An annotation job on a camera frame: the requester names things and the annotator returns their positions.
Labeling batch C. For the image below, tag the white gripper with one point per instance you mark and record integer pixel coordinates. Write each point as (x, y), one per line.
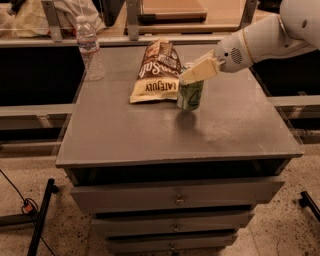
(231, 56)

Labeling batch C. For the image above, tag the green soda can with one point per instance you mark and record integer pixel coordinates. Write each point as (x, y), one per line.
(189, 94)

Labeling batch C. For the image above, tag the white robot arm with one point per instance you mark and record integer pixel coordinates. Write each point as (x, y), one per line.
(292, 32)

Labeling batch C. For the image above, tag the brown chip bag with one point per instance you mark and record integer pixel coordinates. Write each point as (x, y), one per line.
(158, 77)

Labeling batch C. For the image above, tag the cream cloth bag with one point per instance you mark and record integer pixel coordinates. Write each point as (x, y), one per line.
(34, 18)

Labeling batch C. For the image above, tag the clear plastic water bottle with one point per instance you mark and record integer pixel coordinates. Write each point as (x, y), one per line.
(89, 48)

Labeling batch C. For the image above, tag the grey drawer cabinet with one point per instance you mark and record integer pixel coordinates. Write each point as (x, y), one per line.
(235, 133)

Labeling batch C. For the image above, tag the middle grey drawer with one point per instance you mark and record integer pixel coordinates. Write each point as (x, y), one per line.
(173, 223)

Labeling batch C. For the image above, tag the grey drawer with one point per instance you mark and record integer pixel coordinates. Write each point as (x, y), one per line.
(173, 223)
(134, 197)
(171, 243)

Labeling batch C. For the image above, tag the black stand leg right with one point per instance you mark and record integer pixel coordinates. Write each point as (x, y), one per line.
(307, 201)

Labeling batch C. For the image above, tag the black stand leg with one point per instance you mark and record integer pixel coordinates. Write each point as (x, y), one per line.
(307, 201)
(50, 189)

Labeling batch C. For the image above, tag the top grey drawer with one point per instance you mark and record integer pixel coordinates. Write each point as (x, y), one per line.
(134, 197)

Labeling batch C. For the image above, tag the bottom grey drawer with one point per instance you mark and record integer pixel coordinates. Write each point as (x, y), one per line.
(171, 243)

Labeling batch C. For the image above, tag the black stand leg left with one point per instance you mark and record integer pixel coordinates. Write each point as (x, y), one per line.
(50, 189)

